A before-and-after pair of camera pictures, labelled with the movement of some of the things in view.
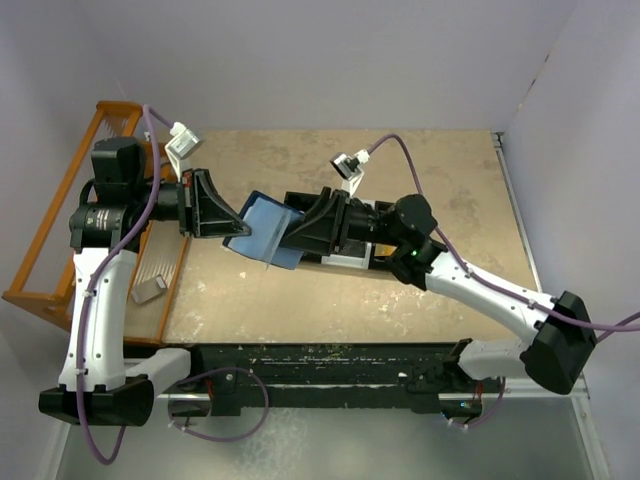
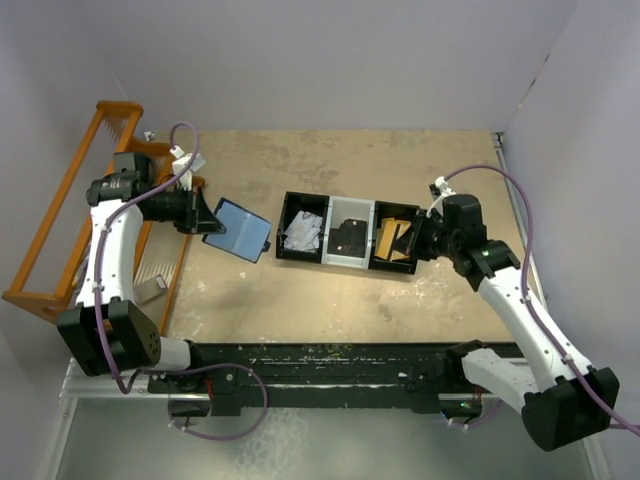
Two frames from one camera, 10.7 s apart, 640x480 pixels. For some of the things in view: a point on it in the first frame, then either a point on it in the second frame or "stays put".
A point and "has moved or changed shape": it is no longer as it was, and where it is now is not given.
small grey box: x=148 y=289 stays put
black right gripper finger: x=313 y=233 -> x=413 y=236
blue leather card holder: x=269 y=221 has moved or changed shape
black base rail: x=333 y=374 stays put
